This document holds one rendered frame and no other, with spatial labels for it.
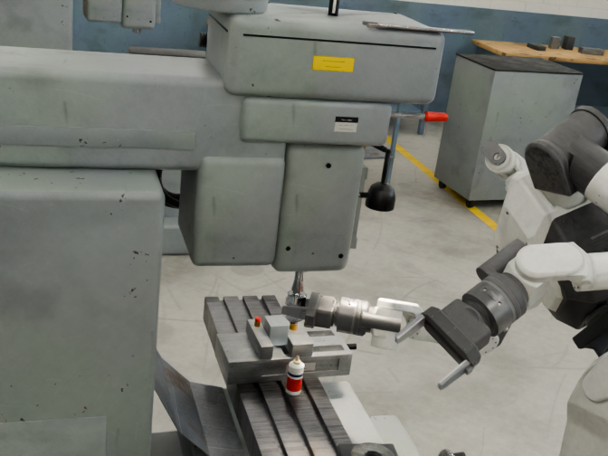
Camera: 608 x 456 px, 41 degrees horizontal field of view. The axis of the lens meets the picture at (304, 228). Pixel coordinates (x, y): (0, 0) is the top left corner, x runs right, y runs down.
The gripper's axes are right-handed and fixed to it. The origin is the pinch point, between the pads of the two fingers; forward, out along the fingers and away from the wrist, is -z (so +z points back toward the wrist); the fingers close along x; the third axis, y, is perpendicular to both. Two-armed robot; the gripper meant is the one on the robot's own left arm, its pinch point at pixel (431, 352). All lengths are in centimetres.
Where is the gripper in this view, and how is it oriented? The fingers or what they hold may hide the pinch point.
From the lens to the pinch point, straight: 139.3
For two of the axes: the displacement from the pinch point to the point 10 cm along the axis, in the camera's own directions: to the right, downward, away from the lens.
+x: -6.0, -6.4, 4.7
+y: -0.6, -5.6, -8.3
